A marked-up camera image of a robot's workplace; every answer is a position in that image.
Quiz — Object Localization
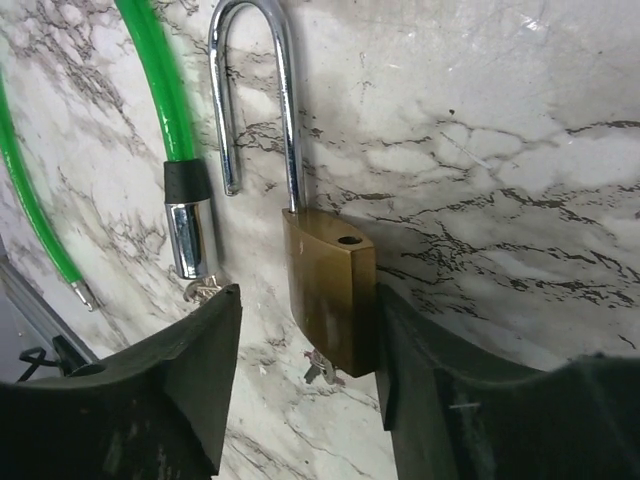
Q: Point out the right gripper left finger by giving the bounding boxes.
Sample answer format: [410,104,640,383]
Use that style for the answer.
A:
[1,284,242,479]

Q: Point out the brass padlock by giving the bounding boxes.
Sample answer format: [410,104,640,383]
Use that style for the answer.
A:
[207,0,377,379]

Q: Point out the silver padlock keys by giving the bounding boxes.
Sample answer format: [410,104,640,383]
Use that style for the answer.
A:
[304,350,345,386]

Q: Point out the aluminium frame rail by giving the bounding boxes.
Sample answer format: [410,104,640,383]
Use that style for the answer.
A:
[1,257,98,363]

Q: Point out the small silver key bunch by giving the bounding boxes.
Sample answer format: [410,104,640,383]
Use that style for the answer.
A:
[183,275,222,305]

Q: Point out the green cable lock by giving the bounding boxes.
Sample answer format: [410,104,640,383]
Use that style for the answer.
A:
[1,1,219,311]

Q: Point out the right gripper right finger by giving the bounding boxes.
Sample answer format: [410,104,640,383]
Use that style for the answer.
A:
[376,285,639,479]

